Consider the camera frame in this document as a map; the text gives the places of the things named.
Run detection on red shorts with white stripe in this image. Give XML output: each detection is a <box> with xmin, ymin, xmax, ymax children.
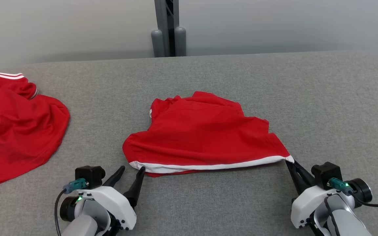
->
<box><xmin>122</xmin><ymin>91</ymin><xmax>294</xmax><ymax>178</ymax></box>

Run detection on red shirt with white collar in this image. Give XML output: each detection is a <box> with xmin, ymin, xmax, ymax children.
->
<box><xmin>0</xmin><ymin>73</ymin><xmax>70</xmax><ymax>186</ymax></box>

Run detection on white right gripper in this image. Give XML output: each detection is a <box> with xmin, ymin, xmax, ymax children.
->
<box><xmin>286</xmin><ymin>160</ymin><xmax>332</xmax><ymax>229</ymax></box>

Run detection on teal plug camera cable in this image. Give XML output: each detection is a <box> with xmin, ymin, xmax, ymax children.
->
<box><xmin>54</xmin><ymin>178</ymin><xmax>89</xmax><ymax>236</ymax></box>
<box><xmin>328</xmin><ymin>178</ymin><xmax>378</xmax><ymax>208</ymax></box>

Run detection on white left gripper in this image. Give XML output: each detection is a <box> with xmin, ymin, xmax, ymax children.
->
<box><xmin>77</xmin><ymin>166</ymin><xmax>146</xmax><ymax>230</ymax></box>

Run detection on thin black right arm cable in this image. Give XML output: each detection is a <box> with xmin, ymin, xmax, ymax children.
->
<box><xmin>324</xmin><ymin>196</ymin><xmax>340</xmax><ymax>236</ymax></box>

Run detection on grey metal partition post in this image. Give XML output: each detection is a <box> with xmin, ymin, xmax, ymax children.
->
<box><xmin>155</xmin><ymin>0</ymin><xmax>179</xmax><ymax>57</ymax></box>

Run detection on grey rounded post cap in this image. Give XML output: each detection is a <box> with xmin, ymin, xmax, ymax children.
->
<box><xmin>151</xmin><ymin>29</ymin><xmax>164</xmax><ymax>58</ymax></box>
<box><xmin>175</xmin><ymin>26</ymin><xmax>187</xmax><ymax>57</ymax></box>

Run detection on teal plug right camera cable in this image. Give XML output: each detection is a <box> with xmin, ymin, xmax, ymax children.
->
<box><xmin>328</xmin><ymin>178</ymin><xmax>378</xmax><ymax>208</ymax></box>

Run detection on teal plug left camera cable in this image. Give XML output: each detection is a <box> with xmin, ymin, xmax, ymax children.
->
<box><xmin>54</xmin><ymin>178</ymin><xmax>89</xmax><ymax>236</ymax></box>

